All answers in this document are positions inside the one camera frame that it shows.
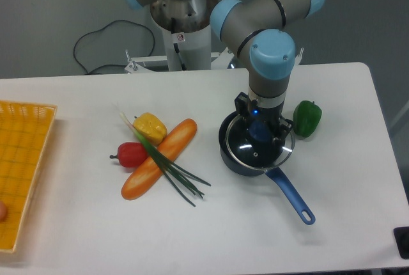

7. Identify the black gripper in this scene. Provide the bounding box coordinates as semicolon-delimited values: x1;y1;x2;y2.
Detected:
234;92;293;145

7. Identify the glass lid blue knob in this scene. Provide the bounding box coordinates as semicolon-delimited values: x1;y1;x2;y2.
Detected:
220;113;295;171

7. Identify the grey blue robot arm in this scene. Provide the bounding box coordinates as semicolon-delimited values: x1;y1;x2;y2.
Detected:
126;0;325;136

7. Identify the green bell pepper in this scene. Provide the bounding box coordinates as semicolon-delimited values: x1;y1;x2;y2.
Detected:
293;100;322;138

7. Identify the dark blue saucepan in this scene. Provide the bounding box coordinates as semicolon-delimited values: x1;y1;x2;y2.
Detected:
219;112;316;225

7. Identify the green spring onion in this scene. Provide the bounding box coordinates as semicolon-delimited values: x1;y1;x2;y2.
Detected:
119;111;212;208

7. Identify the yellow bell pepper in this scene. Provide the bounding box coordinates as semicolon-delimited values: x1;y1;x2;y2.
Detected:
132;113;167;146

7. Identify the orange baguette bread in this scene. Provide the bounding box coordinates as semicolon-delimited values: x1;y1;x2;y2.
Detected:
121;118;198;201

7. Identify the red bell pepper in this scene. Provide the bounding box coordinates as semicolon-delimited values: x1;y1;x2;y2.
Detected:
109;142;148;168

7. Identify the black corner device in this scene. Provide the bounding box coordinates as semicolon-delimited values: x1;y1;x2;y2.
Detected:
393;226;409;260

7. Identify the yellow woven basket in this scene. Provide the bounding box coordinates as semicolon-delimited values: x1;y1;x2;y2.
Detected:
1;100;58;253

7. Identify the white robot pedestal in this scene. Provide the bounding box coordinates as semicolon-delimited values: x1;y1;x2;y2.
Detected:
124;0;304;73

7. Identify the black floor cable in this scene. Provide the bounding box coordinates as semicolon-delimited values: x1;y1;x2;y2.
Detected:
73;19;156;75

